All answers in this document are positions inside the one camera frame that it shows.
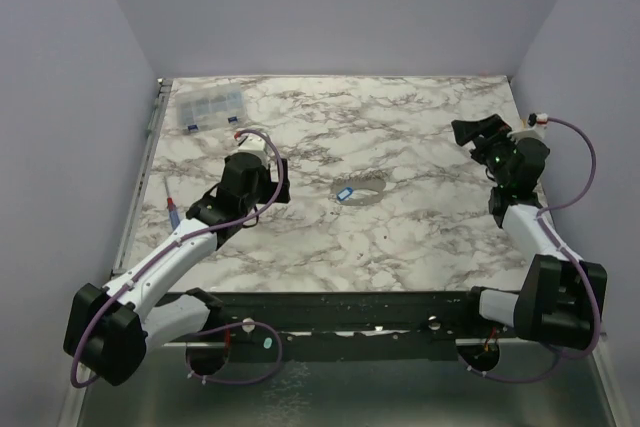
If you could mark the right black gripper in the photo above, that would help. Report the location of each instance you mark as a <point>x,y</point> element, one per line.
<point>484,136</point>

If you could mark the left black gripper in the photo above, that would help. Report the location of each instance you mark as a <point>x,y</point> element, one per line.
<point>271,187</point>

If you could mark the blue key tag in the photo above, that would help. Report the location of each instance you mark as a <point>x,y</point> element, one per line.
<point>344,194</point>

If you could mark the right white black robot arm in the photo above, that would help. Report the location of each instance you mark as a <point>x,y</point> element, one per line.
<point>561,300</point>

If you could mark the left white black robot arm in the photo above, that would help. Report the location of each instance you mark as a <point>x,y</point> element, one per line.
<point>111,328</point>

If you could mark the clear plastic compartment box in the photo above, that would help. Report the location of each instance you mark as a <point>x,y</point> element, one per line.
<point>210,108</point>

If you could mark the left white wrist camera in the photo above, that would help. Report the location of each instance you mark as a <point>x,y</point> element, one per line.
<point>253,144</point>

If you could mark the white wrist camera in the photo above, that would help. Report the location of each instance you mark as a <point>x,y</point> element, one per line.
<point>253,144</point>
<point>534,126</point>

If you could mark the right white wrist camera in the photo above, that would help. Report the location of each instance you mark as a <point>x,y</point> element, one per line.
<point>534,126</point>

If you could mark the blue red handled screwdriver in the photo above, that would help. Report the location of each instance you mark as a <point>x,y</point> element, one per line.
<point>173,213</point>

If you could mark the left aluminium side rail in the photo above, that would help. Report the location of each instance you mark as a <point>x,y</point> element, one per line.
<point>152,134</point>

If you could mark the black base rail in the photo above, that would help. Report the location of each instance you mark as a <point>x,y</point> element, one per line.
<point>338,327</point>

